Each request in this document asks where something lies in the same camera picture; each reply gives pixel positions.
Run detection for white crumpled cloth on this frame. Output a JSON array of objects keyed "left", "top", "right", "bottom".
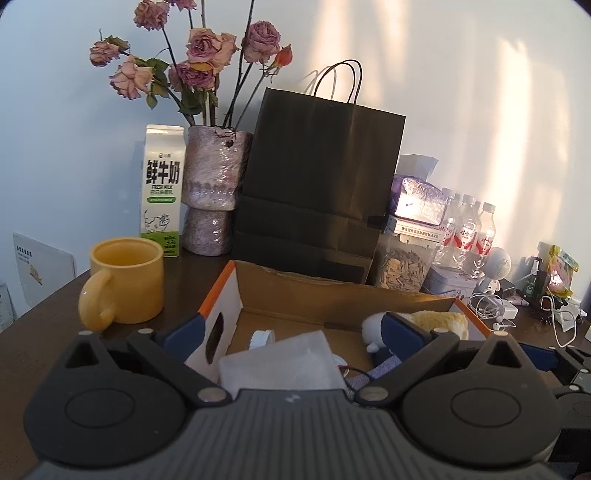
[{"left": 551, "top": 307, "right": 578, "bottom": 330}]

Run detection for yellow mug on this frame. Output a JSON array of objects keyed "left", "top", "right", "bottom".
[{"left": 78, "top": 237, "right": 165, "bottom": 332}]

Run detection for white green milk carton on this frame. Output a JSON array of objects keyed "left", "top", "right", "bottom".
[{"left": 140, "top": 124, "right": 186, "bottom": 258}]

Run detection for white flat carton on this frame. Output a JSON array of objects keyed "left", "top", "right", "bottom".
[{"left": 385, "top": 215, "right": 446, "bottom": 241}]

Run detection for purple speckled vase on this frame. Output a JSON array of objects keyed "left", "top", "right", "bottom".
[{"left": 181, "top": 124, "right": 254, "bottom": 257}]

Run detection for purple cloth pouch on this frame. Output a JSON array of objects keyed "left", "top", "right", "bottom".
[{"left": 345, "top": 357, "right": 402, "bottom": 400}]

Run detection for clear jar of seeds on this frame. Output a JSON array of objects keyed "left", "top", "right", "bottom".
[{"left": 372, "top": 228, "right": 439, "bottom": 292}]

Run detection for purple tissue pack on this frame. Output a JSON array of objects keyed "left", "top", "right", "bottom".
[{"left": 388, "top": 154, "right": 451, "bottom": 227}]

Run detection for white printed tin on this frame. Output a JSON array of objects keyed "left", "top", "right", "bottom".
[{"left": 422, "top": 267, "right": 478, "bottom": 301}]

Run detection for white earphones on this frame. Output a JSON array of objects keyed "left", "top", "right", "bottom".
[{"left": 468, "top": 293, "right": 515, "bottom": 330}]

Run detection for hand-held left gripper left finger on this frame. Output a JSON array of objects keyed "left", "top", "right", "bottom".
[{"left": 65, "top": 313, "right": 232, "bottom": 408}]

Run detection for red cardboard box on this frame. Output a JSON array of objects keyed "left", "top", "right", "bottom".
[{"left": 185, "top": 260, "right": 492, "bottom": 402}]

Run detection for clear water bottle red label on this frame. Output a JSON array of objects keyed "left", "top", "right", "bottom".
[
  {"left": 455, "top": 194, "right": 478, "bottom": 273},
  {"left": 434, "top": 186, "right": 458, "bottom": 268},
  {"left": 473, "top": 202, "right": 498, "bottom": 278}
]

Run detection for dried pink roses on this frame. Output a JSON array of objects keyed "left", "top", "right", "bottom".
[{"left": 89, "top": 0, "right": 294, "bottom": 130}]

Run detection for white cable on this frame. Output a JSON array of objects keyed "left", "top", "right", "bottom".
[{"left": 540, "top": 295, "right": 589, "bottom": 349}]

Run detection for white round lid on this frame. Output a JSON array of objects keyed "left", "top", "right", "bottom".
[{"left": 249, "top": 329, "right": 277, "bottom": 350}]

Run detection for white cloth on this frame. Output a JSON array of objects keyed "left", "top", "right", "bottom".
[
  {"left": 218, "top": 329, "right": 348, "bottom": 401},
  {"left": 551, "top": 307, "right": 578, "bottom": 330}
]

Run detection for white printed packet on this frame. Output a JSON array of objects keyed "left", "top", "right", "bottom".
[{"left": 0, "top": 281, "right": 14, "bottom": 330}]

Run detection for white card at left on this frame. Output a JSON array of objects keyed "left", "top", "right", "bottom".
[{"left": 13, "top": 232, "right": 77, "bottom": 319}]

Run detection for small dark bottle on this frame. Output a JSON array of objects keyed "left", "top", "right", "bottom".
[{"left": 524, "top": 256, "right": 548, "bottom": 301}]

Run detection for yellow pink snack packet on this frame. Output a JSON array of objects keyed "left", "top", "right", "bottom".
[{"left": 545, "top": 244, "right": 580, "bottom": 298}]

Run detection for yellow white plush toy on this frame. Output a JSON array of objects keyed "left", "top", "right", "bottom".
[{"left": 361, "top": 310, "right": 470, "bottom": 354}]

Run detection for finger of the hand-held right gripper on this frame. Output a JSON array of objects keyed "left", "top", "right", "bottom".
[{"left": 518, "top": 344, "right": 591, "bottom": 386}]

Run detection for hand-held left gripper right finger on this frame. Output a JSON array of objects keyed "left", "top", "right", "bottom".
[{"left": 355, "top": 312, "right": 525, "bottom": 408}]

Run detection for black paper bag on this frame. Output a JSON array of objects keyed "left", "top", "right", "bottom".
[{"left": 231, "top": 59, "right": 407, "bottom": 284}]

